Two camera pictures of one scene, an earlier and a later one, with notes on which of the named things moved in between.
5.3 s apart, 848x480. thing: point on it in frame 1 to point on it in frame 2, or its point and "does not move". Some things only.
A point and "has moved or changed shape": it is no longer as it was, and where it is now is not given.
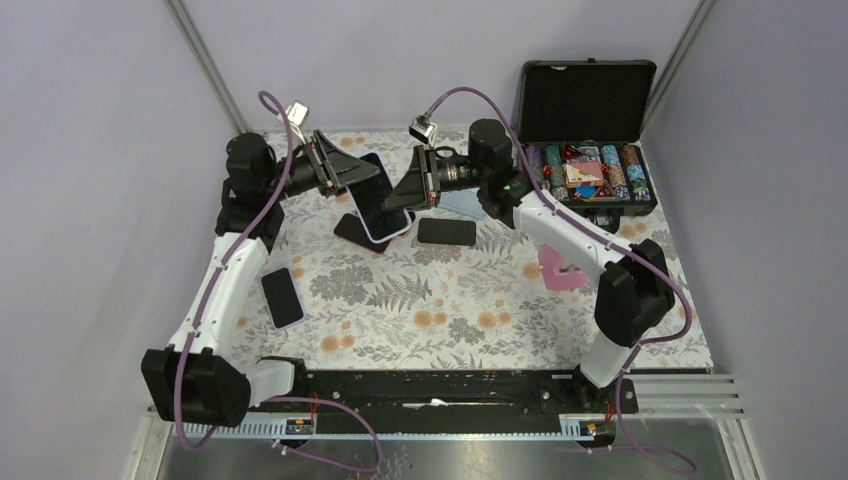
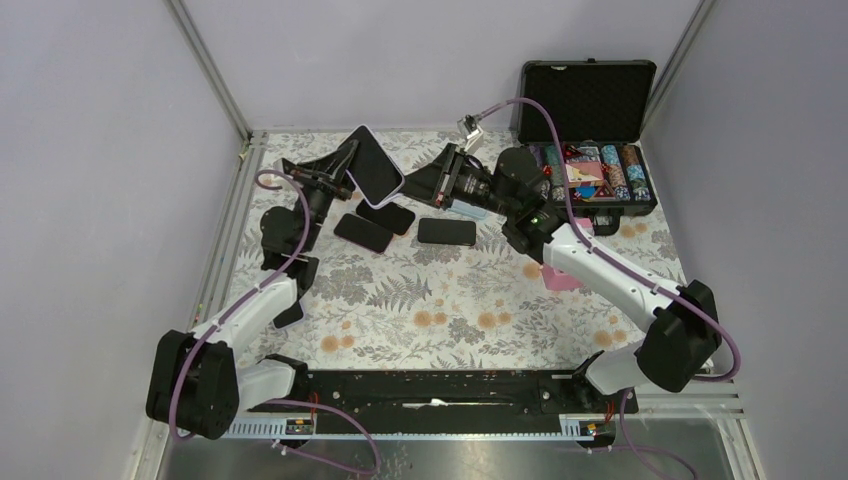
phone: [367, 198] has moved or changed shape
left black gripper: [334, 167] to [328, 174]
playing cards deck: [583, 174] does not move
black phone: [447, 231] does not move
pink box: [557, 274] does not move
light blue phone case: [465, 200] does not move
